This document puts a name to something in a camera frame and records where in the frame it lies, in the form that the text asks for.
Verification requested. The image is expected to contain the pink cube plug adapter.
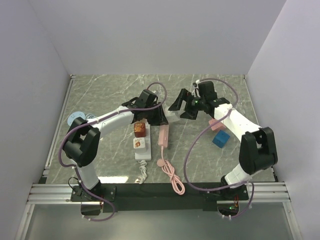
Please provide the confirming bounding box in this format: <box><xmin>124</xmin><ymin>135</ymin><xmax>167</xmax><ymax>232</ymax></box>
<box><xmin>208</xmin><ymin>118</ymin><xmax>226</xmax><ymax>131</ymax></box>

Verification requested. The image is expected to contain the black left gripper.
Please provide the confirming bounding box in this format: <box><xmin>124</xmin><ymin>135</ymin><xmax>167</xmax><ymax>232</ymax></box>
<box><xmin>144</xmin><ymin>102</ymin><xmax>169</xmax><ymax>127</ymax></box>

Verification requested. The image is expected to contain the aluminium left side rail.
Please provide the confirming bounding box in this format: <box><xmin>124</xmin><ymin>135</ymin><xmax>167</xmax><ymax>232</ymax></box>
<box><xmin>42</xmin><ymin>74</ymin><xmax>76</xmax><ymax>177</ymax></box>

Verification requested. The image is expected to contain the aluminium rail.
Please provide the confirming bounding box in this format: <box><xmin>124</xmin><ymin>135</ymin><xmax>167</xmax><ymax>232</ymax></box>
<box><xmin>15</xmin><ymin>182</ymin><xmax>302</xmax><ymax>240</ymax></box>
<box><xmin>42</xmin><ymin>74</ymin><xmax>76</xmax><ymax>177</ymax></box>

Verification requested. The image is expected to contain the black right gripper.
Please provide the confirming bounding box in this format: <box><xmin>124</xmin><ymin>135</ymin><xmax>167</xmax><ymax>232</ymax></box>
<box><xmin>168</xmin><ymin>89</ymin><xmax>206</xmax><ymax>121</ymax></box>

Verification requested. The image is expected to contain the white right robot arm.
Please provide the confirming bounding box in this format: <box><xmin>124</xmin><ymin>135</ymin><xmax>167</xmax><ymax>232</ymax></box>
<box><xmin>169</xmin><ymin>78</ymin><xmax>278</xmax><ymax>200</ymax></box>

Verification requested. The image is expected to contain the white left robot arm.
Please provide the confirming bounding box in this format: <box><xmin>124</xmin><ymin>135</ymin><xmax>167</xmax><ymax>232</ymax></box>
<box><xmin>58</xmin><ymin>89</ymin><xmax>168</xmax><ymax>201</ymax></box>

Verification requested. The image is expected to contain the brown cube plug adapter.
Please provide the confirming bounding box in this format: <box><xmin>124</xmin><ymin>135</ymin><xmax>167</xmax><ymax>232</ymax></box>
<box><xmin>133</xmin><ymin>122</ymin><xmax>147</xmax><ymax>138</ymax></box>

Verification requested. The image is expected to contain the blue cube plug adapter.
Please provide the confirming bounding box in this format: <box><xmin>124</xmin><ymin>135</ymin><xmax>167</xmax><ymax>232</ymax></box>
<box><xmin>212</xmin><ymin>130</ymin><xmax>230</xmax><ymax>149</ymax></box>

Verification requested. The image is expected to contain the white power strip cable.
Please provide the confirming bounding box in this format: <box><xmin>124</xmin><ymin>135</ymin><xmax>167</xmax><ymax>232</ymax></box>
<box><xmin>135</xmin><ymin>159</ymin><xmax>148</xmax><ymax>185</ymax></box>

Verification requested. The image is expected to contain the white power strip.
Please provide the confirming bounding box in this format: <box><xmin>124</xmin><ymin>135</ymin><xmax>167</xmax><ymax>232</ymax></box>
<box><xmin>134</xmin><ymin>122</ymin><xmax>152</xmax><ymax>162</ymax></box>

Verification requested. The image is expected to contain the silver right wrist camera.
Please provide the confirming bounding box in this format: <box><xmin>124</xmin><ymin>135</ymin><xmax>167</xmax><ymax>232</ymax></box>
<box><xmin>192</xmin><ymin>79</ymin><xmax>201</xmax><ymax>98</ymax></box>

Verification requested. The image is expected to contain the plain white cube adapter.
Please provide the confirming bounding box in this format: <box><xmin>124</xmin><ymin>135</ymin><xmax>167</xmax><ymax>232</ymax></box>
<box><xmin>165</xmin><ymin>111</ymin><xmax>181</xmax><ymax>124</ymax></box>

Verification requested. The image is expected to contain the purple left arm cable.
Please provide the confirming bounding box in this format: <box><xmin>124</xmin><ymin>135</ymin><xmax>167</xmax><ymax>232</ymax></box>
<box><xmin>57</xmin><ymin>82</ymin><xmax>168</xmax><ymax>223</ymax></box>

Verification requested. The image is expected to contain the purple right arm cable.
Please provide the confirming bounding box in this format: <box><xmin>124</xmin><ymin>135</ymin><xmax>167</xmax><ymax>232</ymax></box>
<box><xmin>183</xmin><ymin>77</ymin><xmax>256</xmax><ymax>219</ymax></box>

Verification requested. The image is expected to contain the aluminium front rail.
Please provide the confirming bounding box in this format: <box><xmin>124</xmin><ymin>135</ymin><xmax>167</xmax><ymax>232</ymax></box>
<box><xmin>15</xmin><ymin>182</ymin><xmax>302</xmax><ymax>240</ymax></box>

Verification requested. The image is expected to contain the light blue round socket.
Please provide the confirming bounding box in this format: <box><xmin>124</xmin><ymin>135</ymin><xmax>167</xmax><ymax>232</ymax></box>
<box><xmin>67</xmin><ymin>111</ymin><xmax>86</xmax><ymax>126</ymax></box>

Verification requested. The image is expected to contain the white patterned cube adapter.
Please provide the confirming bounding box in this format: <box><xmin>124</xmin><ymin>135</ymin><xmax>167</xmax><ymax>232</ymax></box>
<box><xmin>133</xmin><ymin>137</ymin><xmax>147</xmax><ymax>154</ymax></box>

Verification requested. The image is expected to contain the pink power strip cable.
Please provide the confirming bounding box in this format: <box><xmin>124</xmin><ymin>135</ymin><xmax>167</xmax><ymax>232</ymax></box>
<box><xmin>156</xmin><ymin>146</ymin><xmax>186</xmax><ymax>195</ymax></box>

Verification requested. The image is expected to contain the pink power strip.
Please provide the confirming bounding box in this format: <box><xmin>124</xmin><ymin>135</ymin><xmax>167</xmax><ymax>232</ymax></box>
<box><xmin>158</xmin><ymin>125</ymin><xmax>169</xmax><ymax>148</ymax></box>

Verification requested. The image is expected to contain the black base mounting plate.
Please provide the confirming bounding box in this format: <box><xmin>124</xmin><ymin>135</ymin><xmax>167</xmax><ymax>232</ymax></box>
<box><xmin>69</xmin><ymin>182</ymin><xmax>250</xmax><ymax>214</ymax></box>

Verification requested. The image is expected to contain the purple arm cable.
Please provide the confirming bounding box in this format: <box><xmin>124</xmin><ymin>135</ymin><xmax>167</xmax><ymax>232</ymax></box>
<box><xmin>183</xmin><ymin>77</ymin><xmax>256</xmax><ymax>219</ymax></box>
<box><xmin>57</xmin><ymin>82</ymin><xmax>168</xmax><ymax>223</ymax></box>

